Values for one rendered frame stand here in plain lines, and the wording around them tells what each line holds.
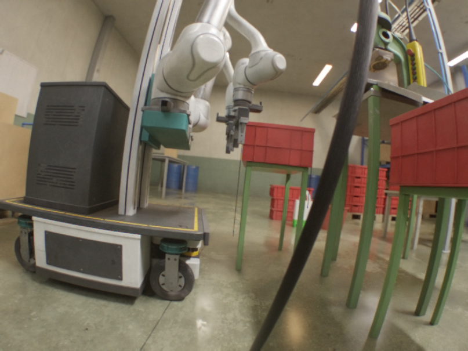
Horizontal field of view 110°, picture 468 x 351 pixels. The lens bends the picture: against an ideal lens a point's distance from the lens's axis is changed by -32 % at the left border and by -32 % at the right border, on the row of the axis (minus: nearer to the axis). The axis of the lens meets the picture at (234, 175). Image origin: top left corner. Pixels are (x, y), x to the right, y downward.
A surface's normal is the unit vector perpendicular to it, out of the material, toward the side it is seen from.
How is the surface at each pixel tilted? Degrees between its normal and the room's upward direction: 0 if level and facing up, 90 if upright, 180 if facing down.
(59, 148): 90
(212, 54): 96
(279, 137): 90
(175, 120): 90
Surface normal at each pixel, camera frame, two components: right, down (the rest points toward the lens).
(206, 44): 0.51, 0.15
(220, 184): -0.04, -0.03
